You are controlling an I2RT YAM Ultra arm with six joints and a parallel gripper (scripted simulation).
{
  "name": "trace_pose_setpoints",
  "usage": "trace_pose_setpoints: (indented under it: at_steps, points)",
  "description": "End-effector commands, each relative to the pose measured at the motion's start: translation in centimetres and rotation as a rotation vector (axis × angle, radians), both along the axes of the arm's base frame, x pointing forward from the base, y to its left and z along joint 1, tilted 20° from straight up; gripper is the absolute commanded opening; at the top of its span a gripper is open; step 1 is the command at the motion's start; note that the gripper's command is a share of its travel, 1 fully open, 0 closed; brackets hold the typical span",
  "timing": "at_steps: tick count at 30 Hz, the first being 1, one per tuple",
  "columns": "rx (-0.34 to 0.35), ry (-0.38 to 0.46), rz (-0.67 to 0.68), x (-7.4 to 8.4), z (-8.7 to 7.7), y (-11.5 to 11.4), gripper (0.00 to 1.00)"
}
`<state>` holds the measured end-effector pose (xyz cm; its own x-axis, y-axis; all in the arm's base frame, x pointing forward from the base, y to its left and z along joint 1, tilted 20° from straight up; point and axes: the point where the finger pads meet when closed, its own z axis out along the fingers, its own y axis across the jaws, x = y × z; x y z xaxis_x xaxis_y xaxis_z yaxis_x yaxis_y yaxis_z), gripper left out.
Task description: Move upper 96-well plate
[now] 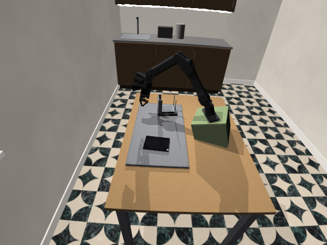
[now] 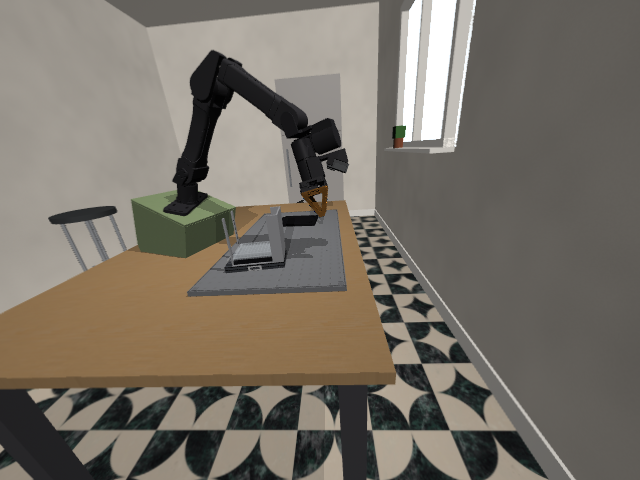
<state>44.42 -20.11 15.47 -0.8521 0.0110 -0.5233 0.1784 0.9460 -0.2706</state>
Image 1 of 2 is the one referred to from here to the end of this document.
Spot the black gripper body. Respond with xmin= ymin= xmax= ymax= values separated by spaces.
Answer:
xmin=139 ymin=88 xmax=151 ymax=101

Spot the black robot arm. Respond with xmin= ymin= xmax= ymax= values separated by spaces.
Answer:
xmin=132 ymin=51 xmax=220 ymax=123

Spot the white well plate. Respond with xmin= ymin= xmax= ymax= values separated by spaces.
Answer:
xmin=162 ymin=105 xmax=175 ymax=112

